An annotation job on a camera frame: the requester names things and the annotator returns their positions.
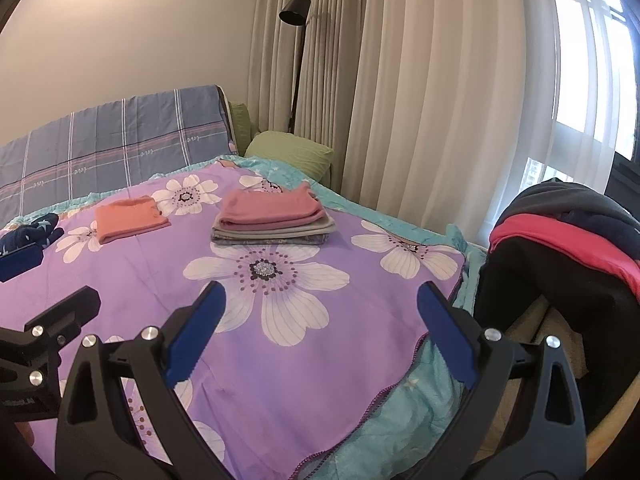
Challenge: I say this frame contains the pink long-sleeve shirt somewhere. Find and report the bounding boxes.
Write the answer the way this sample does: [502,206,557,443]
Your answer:
[215,182,326,232]

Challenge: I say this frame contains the grey folded clothes stack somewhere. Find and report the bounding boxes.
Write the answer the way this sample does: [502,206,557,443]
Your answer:
[210,214,337,245]

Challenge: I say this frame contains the navy star-pattern folded garment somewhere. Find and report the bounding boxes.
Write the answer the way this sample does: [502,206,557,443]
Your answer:
[1,214,64,255]

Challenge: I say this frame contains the orange folded garment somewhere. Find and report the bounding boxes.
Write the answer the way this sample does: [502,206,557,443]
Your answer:
[96,195,170,245]

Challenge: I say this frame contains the blue plaid quilt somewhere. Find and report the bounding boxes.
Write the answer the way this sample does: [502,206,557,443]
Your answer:
[1,86,234,223]

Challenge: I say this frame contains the purple floral bedspread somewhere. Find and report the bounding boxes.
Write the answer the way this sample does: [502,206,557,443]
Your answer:
[1,162,484,479]

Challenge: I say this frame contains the green pillow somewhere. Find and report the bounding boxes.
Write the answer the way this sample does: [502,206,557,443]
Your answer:
[229,102,334,182]

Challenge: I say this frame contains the beige curtain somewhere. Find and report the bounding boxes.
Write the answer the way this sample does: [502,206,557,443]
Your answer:
[248,0,637,243]

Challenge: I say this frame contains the black floor lamp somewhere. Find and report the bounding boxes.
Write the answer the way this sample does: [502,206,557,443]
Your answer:
[279,0,311,133]

